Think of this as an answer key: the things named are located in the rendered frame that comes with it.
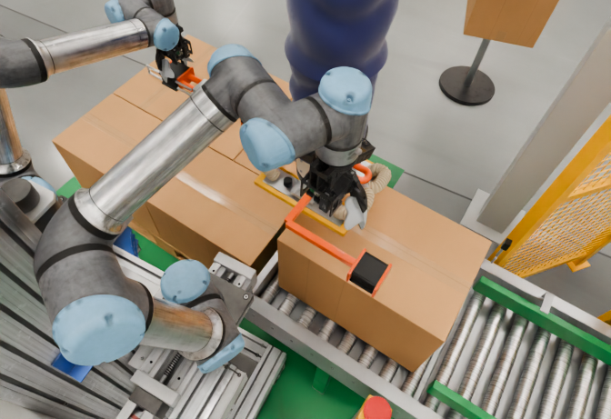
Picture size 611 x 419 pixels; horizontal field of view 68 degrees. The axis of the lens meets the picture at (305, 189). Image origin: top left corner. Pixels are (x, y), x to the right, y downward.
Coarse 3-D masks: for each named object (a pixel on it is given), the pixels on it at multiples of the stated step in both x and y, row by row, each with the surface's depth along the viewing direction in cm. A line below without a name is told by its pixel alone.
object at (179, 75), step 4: (172, 64) 155; (180, 64) 155; (172, 68) 154; (176, 68) 154; (180, 68) 154; (184, 68) 154; (188, 68) 154; (192, 68) 154; (176, 72) 153; (180, 72) 153; (184, 72) 153; (188, 72) 154; (192, 72) 155; (176, 76) 152; (180, 76) 152; (184, 76) 153; (176, 80) 152; (180, 80) 152; (184, 80) 154; (188, 80) 156
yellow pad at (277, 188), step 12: (276, 168) 148; (264, 180) 145; (276, 180) 145; (288, 180) 142; (276, 192) 143; (288, 192) 143; (288, 204) 142; (312, 216) 139; (324, 216) 138; (336, 228) 137
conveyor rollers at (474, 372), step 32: (448, 352) 172; (480, 352) 172; (512, 352) 172; (544, 352) 173; (416, 384) 165; (576, 384) 168; (608, 384) 167; (448, 416) 160; (512, 416) 160; (544, 416) 160; (576, 416) 160; (608, 416) 160
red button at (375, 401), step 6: (378, 396) 116; (366, 402) 115; (372, 402) 115; (378, 402) 115; (384, 402) 115; (366, 408) 114; (372, 408) 114; (378, 408) 114; (384, 408) 114; (390, 408) 115; (366, 414) 114; (372, 414) 113; (378, 414) 113; (384, 414) 113; (390, 414) 114
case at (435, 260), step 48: (384, 192) 162; (288, 240) 150; (336, 240) 150; (384, 240) 151; (432, 240) 152; (480, 240) 153; (288, 288) 178; (336, 288) 151; (384, 288) 142; (432, 288) 142; (384, 336) 157; (432, 336) 135
